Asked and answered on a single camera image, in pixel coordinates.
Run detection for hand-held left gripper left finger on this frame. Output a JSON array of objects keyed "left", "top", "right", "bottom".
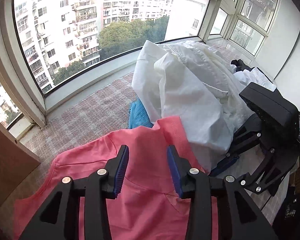
[{"left": 19, "top": 145, "right": 130, "bottom": 240}]

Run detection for large wooden board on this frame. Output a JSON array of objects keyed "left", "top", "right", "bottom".
[{"left": 0, "top": 110, "right": 42, "bottom": 215}]

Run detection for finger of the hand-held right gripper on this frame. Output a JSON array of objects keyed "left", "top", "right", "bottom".
[
  {"left": 210, "top": 121, "right": 263, "bottom": 177},
  {"left": 236, "top": 148, "right": 298, "bottom": 197}
]

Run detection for green trees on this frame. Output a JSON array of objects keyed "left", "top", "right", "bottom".
[{"left": 54, "top": 15, "right": 170, "bottom": 85}]

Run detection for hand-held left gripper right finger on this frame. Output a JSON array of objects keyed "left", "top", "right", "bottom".
[{"left": 167, "top": 145, "right": 278, "bottom": 240}]

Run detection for white shirt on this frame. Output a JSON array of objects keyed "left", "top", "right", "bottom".
[{"left": 131, "top": 40, "right": 277, "bottom": 173}]

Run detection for white window frame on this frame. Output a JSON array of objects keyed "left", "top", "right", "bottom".
[{"left": 0, "top": 0, "right": 285, "bottom": 140}]

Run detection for blue garment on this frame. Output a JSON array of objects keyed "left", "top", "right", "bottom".
[{"left": 128, "top": 97, "right": 155, "bottom": 128}]

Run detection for black garment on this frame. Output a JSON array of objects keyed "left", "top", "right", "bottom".
[{"left": 230, "top": 59, "right": 256, "bottom": 75}]

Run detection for pink shirt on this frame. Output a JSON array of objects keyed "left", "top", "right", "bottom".
[{"left": 12, "top": 116, "right": 219, "bottom": 240}]

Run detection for apartment buildings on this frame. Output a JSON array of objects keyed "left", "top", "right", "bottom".
[{"left": 0, "top": 0, "right": 208, "bottom": 128}]

